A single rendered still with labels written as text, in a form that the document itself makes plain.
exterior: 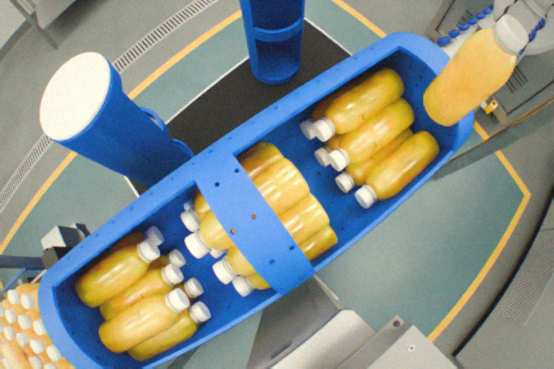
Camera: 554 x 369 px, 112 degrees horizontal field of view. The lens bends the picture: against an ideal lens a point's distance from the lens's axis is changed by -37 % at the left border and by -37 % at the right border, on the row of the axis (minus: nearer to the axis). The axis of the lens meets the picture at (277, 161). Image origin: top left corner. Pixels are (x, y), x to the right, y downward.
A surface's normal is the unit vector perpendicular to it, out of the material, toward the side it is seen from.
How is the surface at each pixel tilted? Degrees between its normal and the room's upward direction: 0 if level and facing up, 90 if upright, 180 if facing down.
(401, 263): 0
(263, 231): 17
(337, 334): 0
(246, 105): 0
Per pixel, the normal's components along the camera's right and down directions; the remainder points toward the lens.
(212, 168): -0.32, -0.63
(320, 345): -0.02, -0.25
